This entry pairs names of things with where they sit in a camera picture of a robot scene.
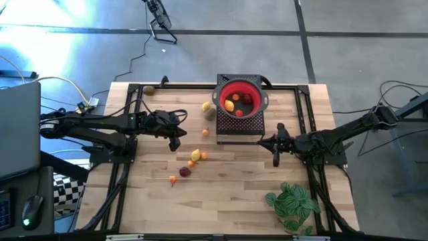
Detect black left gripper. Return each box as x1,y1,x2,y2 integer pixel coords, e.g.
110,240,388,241
152,109,187,153

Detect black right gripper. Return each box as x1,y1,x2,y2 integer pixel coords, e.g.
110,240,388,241
257,122,304,167

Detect red collapsible colander bowl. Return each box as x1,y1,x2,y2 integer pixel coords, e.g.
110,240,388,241
211,78,270,121

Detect black perforated metal shelf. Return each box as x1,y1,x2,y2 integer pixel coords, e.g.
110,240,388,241
215,73,265,145

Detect green striped leaf plant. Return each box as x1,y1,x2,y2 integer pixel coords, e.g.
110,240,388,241
264,181,322,237

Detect plug adapter with yellow plug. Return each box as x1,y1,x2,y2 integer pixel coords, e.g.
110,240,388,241
74,96,100,118

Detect black floor fan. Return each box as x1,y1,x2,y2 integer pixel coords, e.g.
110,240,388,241
142,0,179,45

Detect black white checkered mat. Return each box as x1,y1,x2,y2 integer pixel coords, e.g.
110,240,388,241
52,172,87,216

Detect blue-grey leg workbench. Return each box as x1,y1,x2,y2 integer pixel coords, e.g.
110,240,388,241
368,92,428,197

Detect dark low desk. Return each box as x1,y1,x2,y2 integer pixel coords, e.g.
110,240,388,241
0,166,56,239

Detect black computer mouse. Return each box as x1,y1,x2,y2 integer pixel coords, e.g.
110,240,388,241
21,194,45,232

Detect black power strip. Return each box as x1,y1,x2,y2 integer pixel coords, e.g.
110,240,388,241
0,70,39,80

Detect black computer keyboard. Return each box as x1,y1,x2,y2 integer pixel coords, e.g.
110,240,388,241
0,188,15,232

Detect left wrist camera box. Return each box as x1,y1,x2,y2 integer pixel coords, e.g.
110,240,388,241
159,112,178,130

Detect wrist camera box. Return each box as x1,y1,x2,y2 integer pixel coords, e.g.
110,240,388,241
288,136,304,152
159,112,178,130

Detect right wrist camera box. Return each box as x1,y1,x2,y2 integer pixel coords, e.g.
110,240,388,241
288,136,304,152

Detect black left camera cable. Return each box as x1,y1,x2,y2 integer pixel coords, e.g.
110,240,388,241
108,98,189,127

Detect black aluminium table frame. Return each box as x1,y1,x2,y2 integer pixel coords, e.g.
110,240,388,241
76,75,361,235

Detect black fan cable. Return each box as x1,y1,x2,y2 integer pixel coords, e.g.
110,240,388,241
90,3,152,98

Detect silver aluminium bracket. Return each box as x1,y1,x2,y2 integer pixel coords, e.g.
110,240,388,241
293,235,332,241
105,234,145,241

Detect yellow cable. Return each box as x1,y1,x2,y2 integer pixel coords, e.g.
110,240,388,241
0,54,92,124

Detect black floor cable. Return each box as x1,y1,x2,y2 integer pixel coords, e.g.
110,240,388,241
332,79,428,158

